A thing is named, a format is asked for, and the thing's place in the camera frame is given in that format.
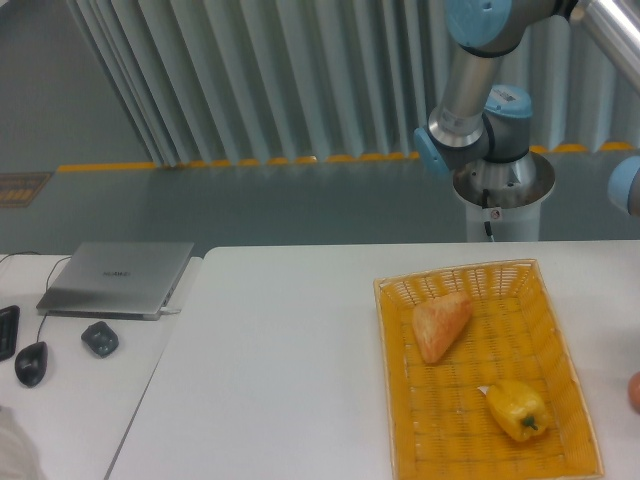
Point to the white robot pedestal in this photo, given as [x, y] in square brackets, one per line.
[503, 201]

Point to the black keyboard edge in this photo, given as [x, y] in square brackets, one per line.
[9, 323]

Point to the triangular bread slice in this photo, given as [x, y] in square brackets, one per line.
[438, 322]

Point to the black computer mouse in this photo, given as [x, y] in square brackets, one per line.
[31, 364]

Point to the yellow woven basket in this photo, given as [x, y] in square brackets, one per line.
[440, 426]

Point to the black power adapter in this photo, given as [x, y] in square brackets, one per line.
[101, 339]

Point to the silver closed laptop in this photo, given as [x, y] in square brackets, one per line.
[117, 280]

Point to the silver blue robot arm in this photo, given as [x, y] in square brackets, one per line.
[527, 72]

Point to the orange round fruit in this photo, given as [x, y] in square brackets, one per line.
[633, 391]

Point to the yellow bell pepper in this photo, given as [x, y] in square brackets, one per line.
[518, 409]

